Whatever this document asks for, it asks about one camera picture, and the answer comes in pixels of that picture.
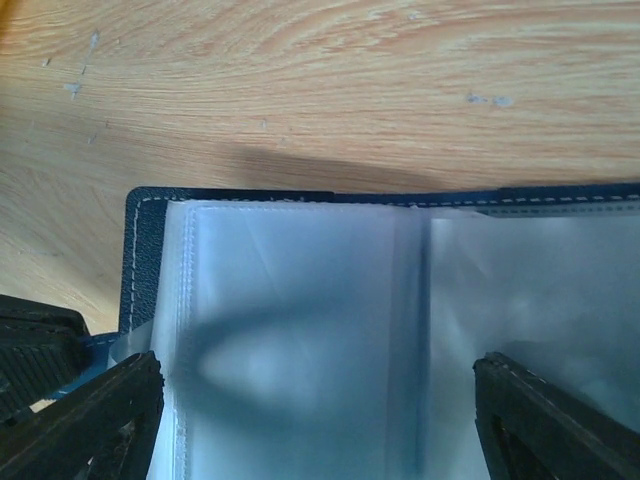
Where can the blue leather card holder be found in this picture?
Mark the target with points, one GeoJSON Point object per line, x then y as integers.
{"type": "Point", "coordinates": [318, 335]}

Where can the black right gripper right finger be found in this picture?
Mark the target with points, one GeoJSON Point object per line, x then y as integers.
{"type": "Point", "coordinates": [530, 429]}

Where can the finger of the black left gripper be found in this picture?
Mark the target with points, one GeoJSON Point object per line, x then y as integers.
{"type": "Point", "coordinates": [42, 351]}

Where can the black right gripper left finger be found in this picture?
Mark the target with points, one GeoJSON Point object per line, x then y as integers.
{"type": "Point", "coordinates": [105, 429]}

